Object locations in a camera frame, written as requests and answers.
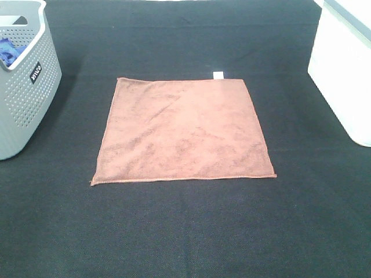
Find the white plastic bin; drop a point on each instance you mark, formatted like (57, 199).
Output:
(340, 64)

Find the brown microfibre towel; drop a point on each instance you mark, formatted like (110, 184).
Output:
(181, 130)

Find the blue cloth in basket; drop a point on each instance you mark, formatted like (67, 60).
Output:
(10, 53)

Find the grey perforated laundry basket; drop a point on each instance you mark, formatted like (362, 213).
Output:
(29, 85)

